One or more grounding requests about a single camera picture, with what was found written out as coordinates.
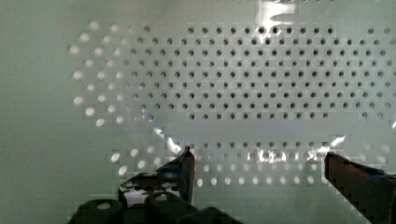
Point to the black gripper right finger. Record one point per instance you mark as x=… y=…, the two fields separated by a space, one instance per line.
x=364 y=189

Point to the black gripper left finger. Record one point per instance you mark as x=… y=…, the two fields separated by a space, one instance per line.
x=176 y=177

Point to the green oval strainer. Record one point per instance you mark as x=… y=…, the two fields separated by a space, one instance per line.
x=94 y=92

